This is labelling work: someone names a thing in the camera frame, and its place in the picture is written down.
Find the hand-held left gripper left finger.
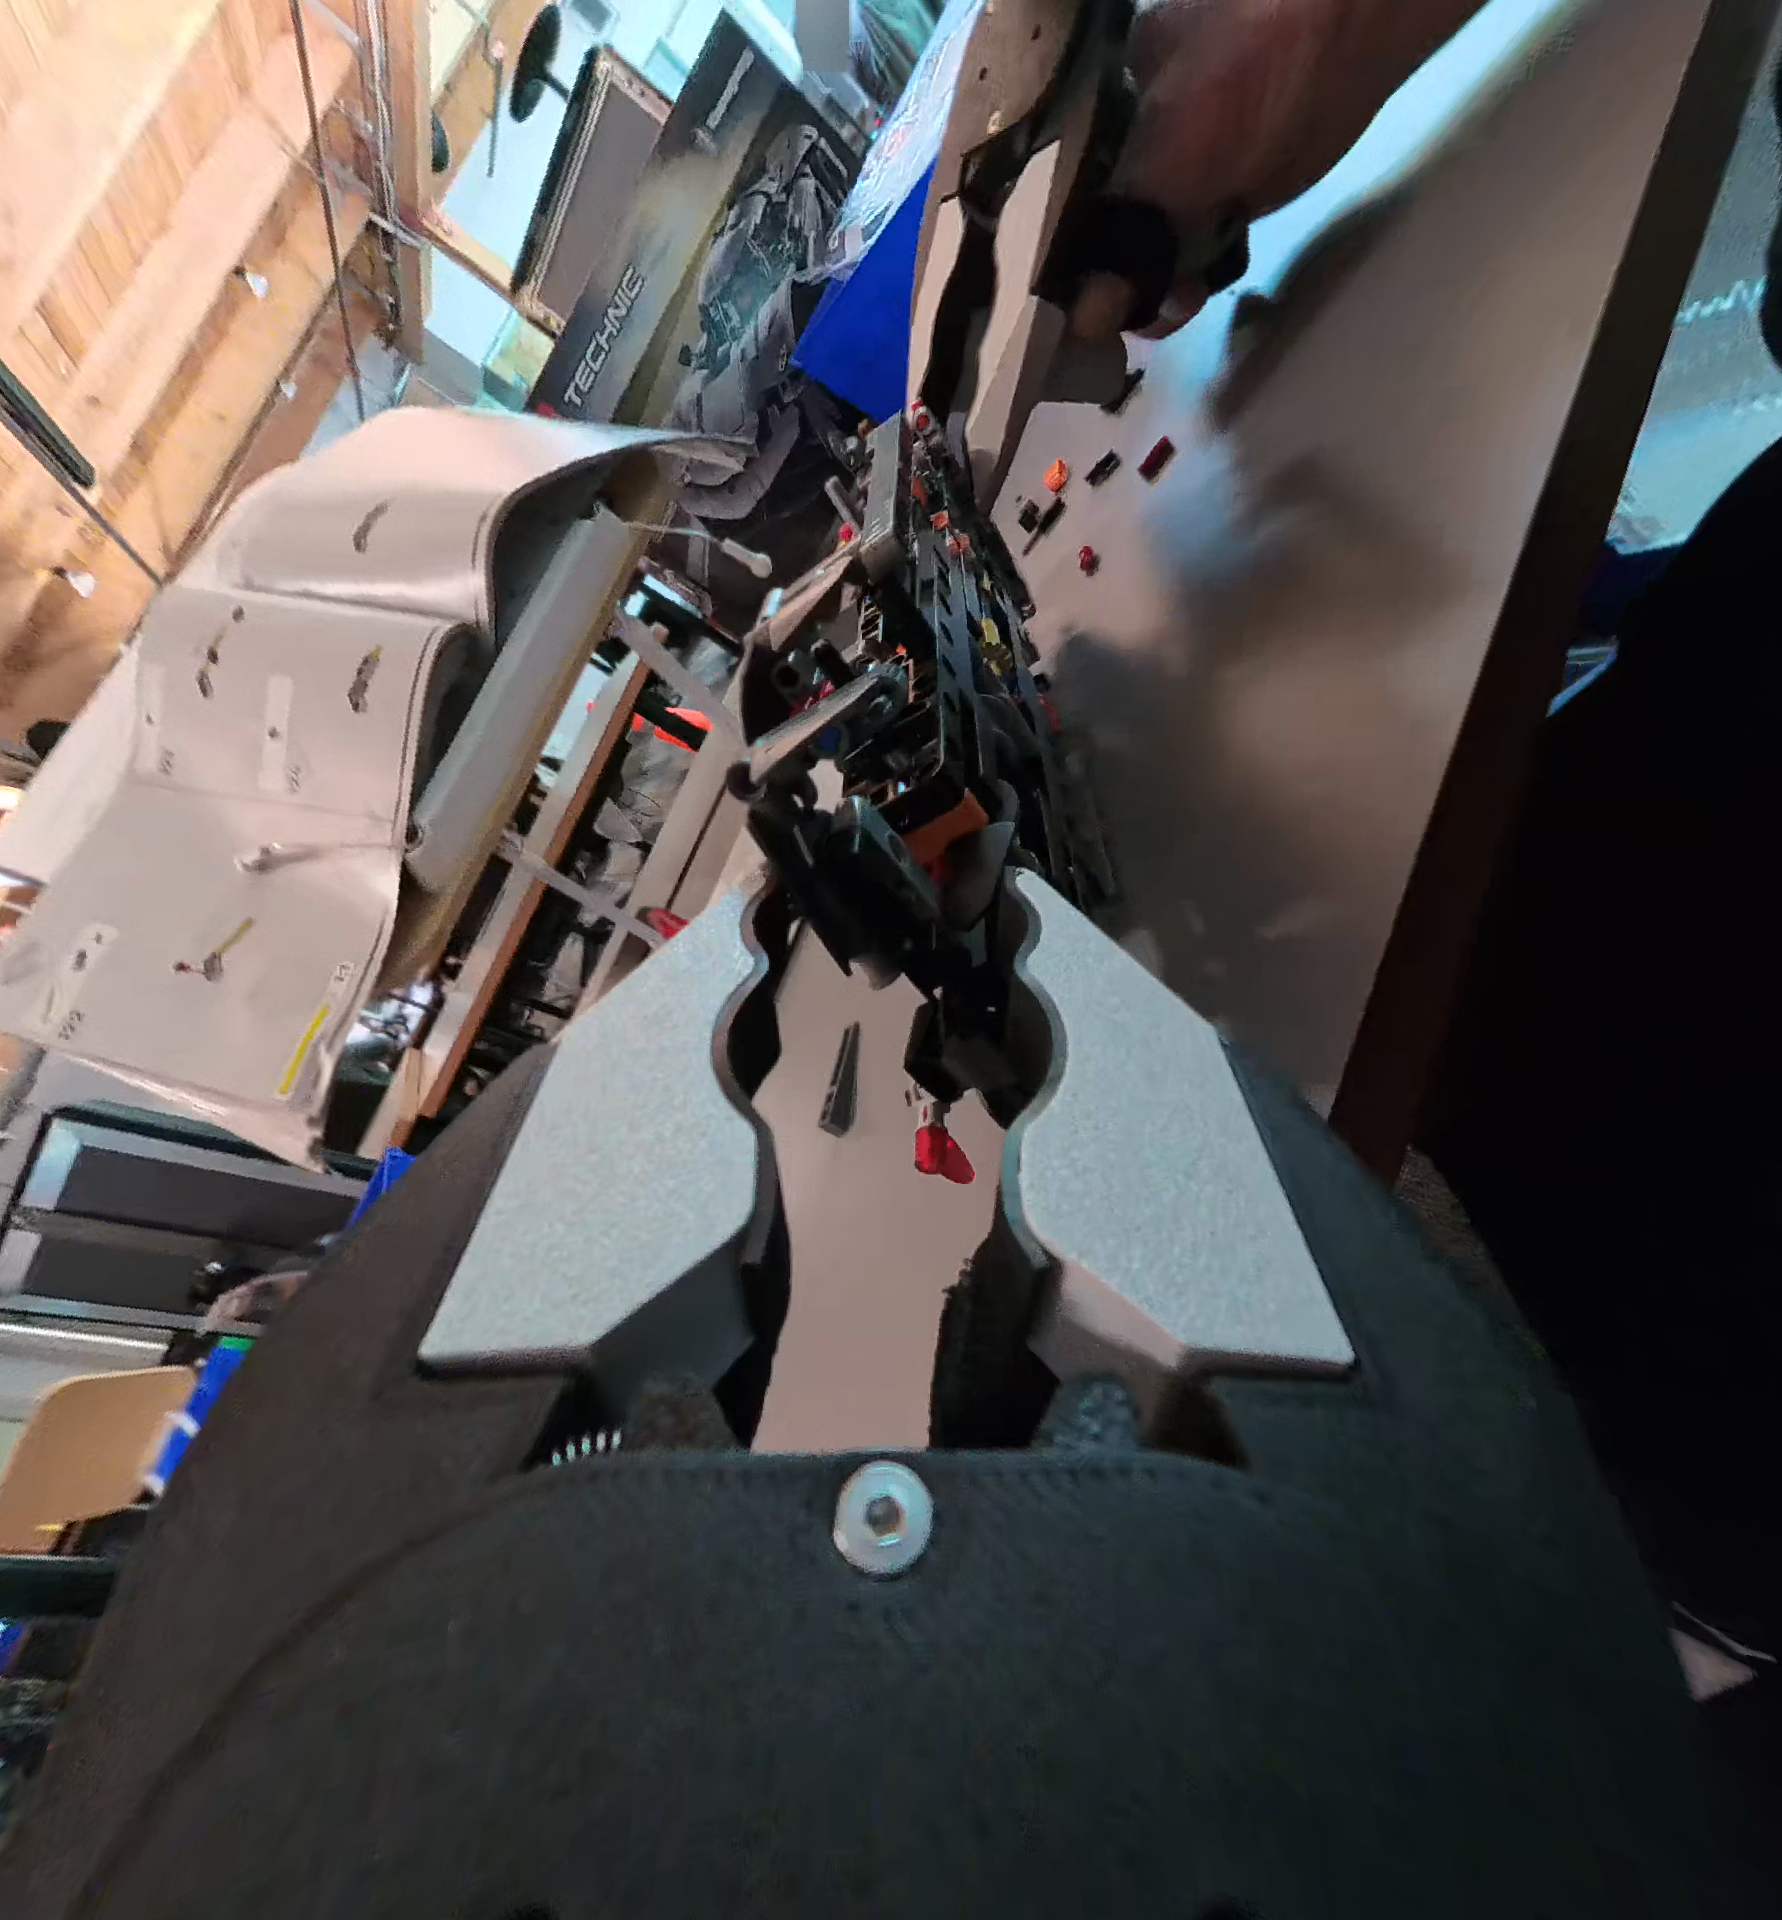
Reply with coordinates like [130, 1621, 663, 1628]
[418, 886, 794, 1442]

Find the lego set box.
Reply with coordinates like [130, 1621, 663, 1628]
[532, 45, 870, 503]

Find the person's right hand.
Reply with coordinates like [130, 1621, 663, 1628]
[1071, 0, 1493, 345]

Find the white book stand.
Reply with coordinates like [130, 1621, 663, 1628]
[397, 501, 788, 962]

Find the blue plastic bin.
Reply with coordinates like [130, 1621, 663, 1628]
[790, 165, 941, 425]

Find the lego car model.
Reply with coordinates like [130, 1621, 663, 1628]
[722, 405, 1133, 1186]

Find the lego instruction booklet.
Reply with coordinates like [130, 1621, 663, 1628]
[0, 405, 713, 1174]

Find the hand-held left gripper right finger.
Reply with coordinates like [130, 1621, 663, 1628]
[996, 866, 1357, 1442]

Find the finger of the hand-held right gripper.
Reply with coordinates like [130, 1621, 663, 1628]
[906, 190, 971, 410]
[962, 131, 1122, 477]

